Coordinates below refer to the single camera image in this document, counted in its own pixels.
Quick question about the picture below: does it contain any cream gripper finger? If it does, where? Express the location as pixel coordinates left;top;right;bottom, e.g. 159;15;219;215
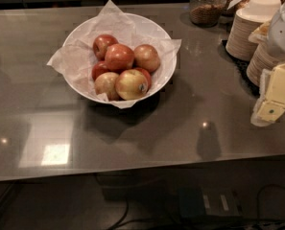
255;63;285;124
249;21;271;44

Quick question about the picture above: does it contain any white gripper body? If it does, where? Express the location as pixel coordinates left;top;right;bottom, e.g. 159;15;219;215
267;2;285;60

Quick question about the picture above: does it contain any red apple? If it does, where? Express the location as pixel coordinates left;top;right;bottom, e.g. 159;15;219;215
134;67;152;90
91;61;108;81
93;34;118;60
105;44;134;72

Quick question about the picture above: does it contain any red-yellow apple right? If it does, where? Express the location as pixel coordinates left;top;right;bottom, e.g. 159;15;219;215
134;44;160;73

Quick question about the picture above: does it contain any red apple behind front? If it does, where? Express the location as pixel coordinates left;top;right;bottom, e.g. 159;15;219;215
134;67;152;90

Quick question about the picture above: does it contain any yellow-red apple front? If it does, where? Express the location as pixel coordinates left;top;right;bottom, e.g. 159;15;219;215
115;69;149;101

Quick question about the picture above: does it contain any white bowl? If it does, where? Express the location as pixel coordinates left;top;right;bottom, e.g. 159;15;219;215
61;12;178;105

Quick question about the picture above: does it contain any yellow apple front left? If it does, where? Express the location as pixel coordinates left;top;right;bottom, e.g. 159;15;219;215
94;72;119;101

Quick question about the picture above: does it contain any paper plate stack front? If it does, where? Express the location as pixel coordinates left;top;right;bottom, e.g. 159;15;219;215
247;42;278;86

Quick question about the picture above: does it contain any paper plate stack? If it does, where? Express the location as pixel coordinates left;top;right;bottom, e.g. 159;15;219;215
247;42;278;86
226;0;281;61

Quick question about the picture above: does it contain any paper plate stack rear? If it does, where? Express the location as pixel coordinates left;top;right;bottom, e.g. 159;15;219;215
226;0;281;61

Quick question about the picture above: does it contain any black tray mat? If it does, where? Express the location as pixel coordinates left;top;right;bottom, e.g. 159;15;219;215
222;40;260;98

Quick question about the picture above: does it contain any glass jar with cereal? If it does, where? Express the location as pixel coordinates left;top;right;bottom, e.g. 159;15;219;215
189;0;226;27

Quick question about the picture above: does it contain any black power box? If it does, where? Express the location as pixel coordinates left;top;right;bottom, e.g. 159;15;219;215
178;188;243;219

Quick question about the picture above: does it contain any white paper liner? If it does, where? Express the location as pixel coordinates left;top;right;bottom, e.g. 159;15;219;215
46;0;183;110

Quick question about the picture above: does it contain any black cable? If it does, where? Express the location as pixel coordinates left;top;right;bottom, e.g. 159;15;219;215
93;172;285;230

